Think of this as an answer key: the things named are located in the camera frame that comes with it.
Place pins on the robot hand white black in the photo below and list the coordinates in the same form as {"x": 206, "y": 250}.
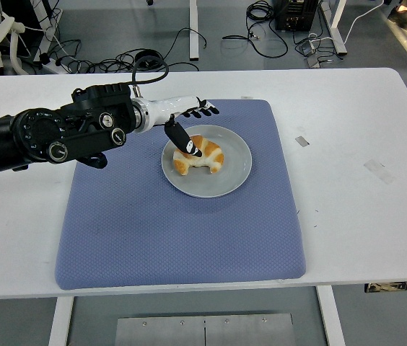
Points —
{"x": 171, "y": 106}

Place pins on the croissant bread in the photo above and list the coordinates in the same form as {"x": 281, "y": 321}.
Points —
{"x": 210, "y": 155}

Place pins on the grey round plate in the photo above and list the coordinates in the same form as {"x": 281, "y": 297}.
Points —
{"x": 228, "y": 180}

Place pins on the grey metal plate with screws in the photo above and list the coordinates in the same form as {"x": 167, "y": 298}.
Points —
{"x": 203, "y": 331}

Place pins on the white background table leg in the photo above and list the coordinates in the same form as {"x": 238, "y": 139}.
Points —
{"x": 193, "y": 29}
{"x": 336, "y": 29}

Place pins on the white power strip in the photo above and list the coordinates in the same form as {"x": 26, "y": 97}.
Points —
{"x": 52, "y": 65}

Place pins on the blue quilted mat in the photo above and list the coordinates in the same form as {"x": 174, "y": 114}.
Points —
{"x": 171, "y": 234}

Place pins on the small grey tape piece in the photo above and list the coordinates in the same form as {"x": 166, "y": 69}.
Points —
{"x": 302, "y": 141}

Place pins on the grey floor pedal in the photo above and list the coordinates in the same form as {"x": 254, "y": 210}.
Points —
{"x": 312, "y": 63}

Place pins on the grey power adapter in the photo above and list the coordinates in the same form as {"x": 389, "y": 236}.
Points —
{"x": 308, "y": 48}

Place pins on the black equipment box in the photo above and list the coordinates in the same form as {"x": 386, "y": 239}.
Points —
{"x": 293, "y": 14}

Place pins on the white chair armrest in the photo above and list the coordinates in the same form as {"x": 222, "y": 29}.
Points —
{"x": 14, "y": 43}

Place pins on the large clear tape piece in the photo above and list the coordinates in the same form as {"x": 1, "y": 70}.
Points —
{"x": 379, "y": 171}

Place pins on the person's shoe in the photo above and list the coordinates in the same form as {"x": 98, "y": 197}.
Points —
{"x": 405, "y": 19}

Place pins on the camouflage patterned object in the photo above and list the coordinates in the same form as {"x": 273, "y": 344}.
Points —
{"x": 398, "y": 286}

